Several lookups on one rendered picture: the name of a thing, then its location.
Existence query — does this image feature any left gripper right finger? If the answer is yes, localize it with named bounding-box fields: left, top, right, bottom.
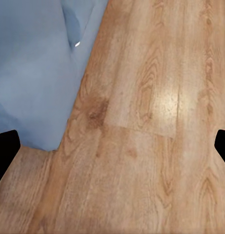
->
left=215, top=130, right=225, bottom=161

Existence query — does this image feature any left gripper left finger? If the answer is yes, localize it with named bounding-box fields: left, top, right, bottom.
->
left=0, top=130, right=20, bottom=180

